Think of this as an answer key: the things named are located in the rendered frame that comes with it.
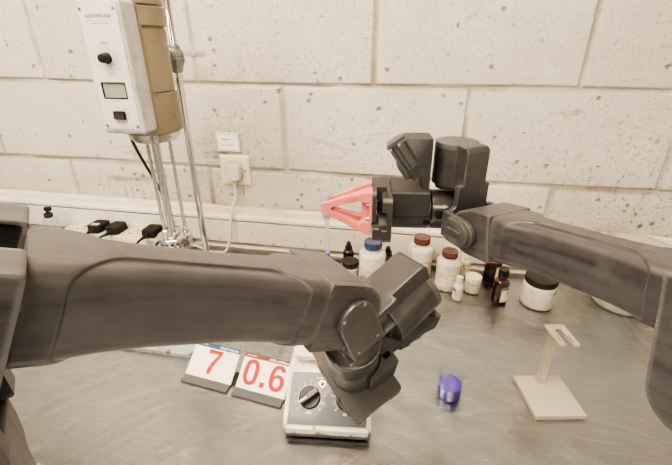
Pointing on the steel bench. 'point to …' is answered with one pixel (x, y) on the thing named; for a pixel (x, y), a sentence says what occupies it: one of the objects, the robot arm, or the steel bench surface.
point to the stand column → (182, 103)
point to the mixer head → (131, 64)
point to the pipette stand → (554, 390)
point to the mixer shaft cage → (180, 237)
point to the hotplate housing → (318, 425)
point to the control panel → (331, 414)
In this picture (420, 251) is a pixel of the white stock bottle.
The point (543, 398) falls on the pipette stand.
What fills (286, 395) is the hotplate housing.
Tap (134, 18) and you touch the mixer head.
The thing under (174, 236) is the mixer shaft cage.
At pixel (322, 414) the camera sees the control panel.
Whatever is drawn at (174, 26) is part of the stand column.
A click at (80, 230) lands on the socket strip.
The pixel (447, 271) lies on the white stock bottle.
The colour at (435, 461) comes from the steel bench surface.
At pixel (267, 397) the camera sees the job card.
